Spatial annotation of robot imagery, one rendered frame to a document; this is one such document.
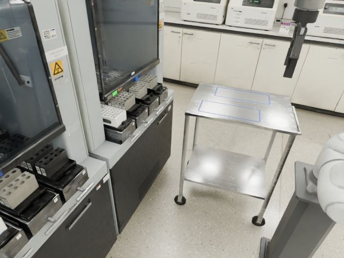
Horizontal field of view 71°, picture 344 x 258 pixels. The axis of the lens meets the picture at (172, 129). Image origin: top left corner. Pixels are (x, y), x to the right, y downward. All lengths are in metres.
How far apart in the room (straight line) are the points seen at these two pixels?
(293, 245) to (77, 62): 1.36
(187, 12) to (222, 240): 2.66
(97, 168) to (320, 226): 1.06
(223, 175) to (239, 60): 1.90
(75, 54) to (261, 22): 2.54
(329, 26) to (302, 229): 2.36
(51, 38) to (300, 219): 1.29
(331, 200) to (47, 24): 1.08
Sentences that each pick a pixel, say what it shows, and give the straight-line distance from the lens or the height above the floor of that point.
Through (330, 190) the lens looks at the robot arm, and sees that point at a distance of 0.99.
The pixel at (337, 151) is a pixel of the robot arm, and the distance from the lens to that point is 1.14.
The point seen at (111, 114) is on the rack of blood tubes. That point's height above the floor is 0.87.
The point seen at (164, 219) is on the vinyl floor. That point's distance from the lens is 1.84.
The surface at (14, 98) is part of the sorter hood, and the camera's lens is 0.84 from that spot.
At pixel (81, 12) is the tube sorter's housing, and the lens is 1.03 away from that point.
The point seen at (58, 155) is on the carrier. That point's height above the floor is 0.88.
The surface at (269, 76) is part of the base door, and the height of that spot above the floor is 0.38.
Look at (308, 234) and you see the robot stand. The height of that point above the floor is 0.44.
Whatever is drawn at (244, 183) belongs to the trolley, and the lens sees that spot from 1.77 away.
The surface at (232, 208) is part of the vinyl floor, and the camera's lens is 1.97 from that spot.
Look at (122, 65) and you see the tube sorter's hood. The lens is 1.25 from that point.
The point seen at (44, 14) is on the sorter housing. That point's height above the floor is 1.36.
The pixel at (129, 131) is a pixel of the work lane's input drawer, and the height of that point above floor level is 0.77.
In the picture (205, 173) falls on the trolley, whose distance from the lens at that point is 1.76.
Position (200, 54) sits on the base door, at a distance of 3.43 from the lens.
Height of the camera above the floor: 1.51
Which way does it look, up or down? 34 degrees down
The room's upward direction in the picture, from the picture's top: 3 degrees clockwise
